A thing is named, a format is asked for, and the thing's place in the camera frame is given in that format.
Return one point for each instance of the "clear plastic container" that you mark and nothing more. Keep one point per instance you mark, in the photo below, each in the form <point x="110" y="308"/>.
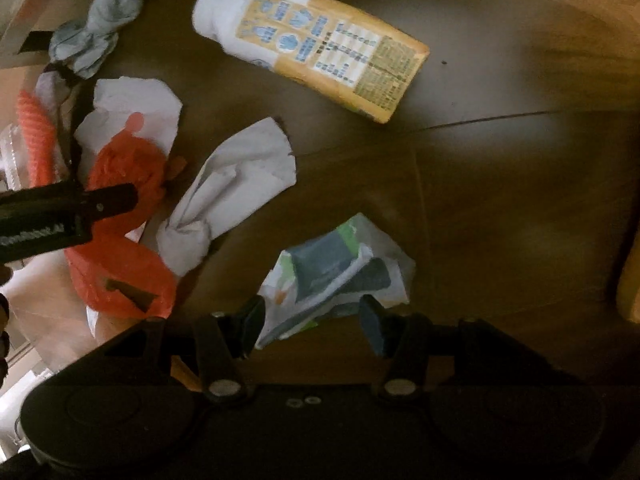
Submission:
<point x="12" y="155"/>

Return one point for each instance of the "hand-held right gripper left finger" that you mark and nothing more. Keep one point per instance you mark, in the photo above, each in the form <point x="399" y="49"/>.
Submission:
<point x="253" y="321"/>

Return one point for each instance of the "yellow white printed bottle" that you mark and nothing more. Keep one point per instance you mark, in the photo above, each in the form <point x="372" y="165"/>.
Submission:
<point x="320" y="45"/>

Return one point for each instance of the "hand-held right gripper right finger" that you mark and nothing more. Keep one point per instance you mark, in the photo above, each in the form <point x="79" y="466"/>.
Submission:
<point x="375" y="330"/>

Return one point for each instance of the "green white wrapper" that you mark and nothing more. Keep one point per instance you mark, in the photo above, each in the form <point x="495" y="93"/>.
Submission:
<point x="340" y="270"/>

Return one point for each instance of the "orange mesh sleeve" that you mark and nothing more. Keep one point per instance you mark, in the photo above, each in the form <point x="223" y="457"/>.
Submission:
<point x="37" y="135"/>

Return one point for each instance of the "white tissue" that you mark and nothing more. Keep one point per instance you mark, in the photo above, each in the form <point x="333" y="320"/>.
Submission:
<point x="235" y="190"/>

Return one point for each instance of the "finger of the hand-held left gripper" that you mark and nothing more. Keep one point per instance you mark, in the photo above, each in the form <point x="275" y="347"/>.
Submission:
<point x="112" y="200"/>

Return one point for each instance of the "orange plastic bag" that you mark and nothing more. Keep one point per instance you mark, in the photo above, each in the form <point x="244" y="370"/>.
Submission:
<point x="120" y="255"/>

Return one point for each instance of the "crumpled grey blue paper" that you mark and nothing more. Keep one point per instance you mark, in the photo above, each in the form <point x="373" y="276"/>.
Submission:
<point x="100" y="20"/>

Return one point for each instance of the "white torn paper sheet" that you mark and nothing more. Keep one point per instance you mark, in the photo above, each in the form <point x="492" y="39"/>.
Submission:
<point x="145" y="100"/>

